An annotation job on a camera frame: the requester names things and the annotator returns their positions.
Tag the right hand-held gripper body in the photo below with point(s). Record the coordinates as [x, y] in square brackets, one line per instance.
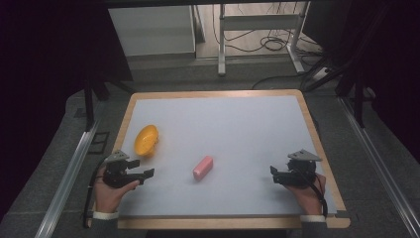
[298, 172]

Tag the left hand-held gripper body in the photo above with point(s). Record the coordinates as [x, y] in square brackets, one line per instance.
[116, 173]

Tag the person's left hand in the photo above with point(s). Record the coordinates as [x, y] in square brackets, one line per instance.
[109, 196]

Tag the person's right hand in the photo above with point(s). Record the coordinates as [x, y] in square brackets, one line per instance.
[308, 198]

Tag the yellow plastic bowl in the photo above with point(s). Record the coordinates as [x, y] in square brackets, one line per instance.
[146, 140]

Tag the white table mat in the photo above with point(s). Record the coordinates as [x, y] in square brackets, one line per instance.
[231, 139]

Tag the pink soap bar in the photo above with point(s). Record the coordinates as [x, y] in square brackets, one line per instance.
[203, 168]

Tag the black metal stand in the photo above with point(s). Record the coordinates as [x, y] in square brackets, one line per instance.
[89, 105]
[359, 102]

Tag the white cabinet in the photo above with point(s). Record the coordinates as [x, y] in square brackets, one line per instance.
[155, 29]

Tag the black floor bracket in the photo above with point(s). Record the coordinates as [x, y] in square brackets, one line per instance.
[99, 142]

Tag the aluminium rail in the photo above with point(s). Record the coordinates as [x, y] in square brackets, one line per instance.
[62, 185]
[383, 165]

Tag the white metal desk frame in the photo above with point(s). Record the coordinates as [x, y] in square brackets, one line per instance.
[257, 22]

